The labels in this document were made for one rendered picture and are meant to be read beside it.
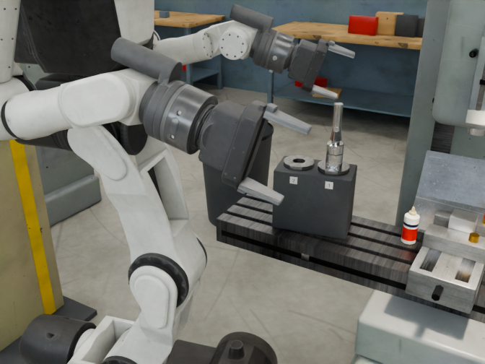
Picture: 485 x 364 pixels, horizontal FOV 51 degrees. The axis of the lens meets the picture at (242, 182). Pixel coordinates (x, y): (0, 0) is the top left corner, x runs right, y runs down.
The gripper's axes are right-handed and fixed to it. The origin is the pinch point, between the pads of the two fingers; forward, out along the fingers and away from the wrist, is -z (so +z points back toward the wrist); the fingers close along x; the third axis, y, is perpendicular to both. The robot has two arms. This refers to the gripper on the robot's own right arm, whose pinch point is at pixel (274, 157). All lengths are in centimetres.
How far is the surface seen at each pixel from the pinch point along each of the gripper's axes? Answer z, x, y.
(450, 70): -18, 13, 58
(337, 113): 2, -9, 73
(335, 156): -2, -20, 73
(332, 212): -8, -35, 71
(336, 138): 0, -16, 73
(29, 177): 118, -94, 103
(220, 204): 62, -125, 214
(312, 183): 1, -29, 70
